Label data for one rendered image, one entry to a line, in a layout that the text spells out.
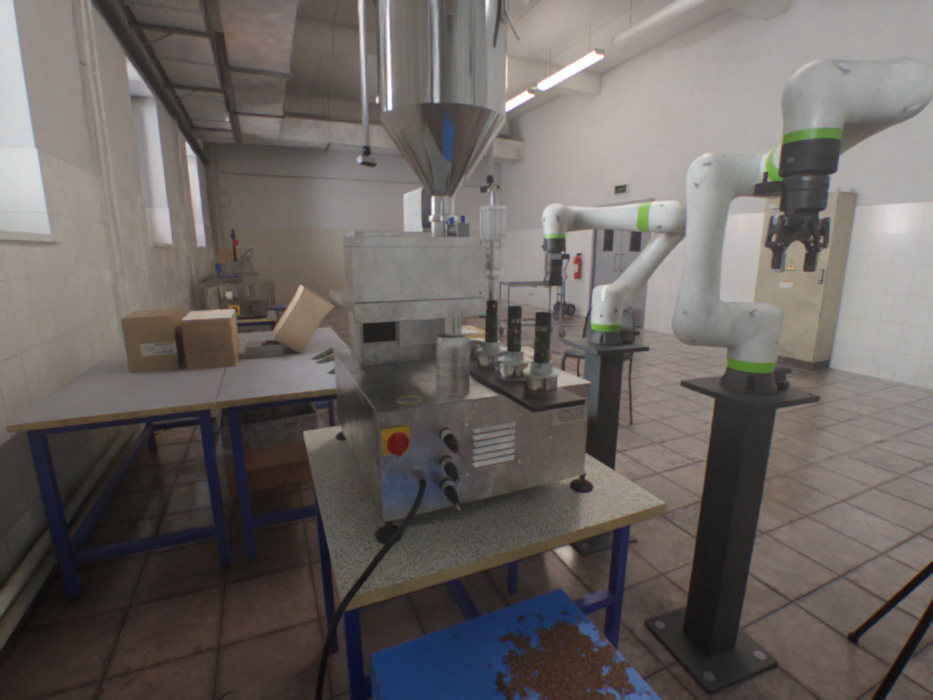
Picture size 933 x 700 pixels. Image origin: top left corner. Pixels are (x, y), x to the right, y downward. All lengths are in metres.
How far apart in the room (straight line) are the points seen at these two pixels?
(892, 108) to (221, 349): 2.45
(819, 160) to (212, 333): 2.34
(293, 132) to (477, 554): 9.72
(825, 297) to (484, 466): 5.58
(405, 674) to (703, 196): 1.29
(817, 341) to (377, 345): 5.62
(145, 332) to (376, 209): 9.30
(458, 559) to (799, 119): 1.00
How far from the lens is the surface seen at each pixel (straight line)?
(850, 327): 6.55
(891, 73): 1.12
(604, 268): 9.18
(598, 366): 2.01
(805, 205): 1.04
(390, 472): 0.91
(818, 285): 6.26
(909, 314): 6.33
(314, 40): 7.90
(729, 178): 1.42
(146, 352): 2.63
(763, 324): 1.47
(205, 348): 2.52
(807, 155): 1.04
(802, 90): 1.06
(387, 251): 0.83
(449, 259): 0.87
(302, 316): 2.66
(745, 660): 1.98
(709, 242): 1.41
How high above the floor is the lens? 1.31
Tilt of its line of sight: 12 degrees down
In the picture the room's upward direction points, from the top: straight up
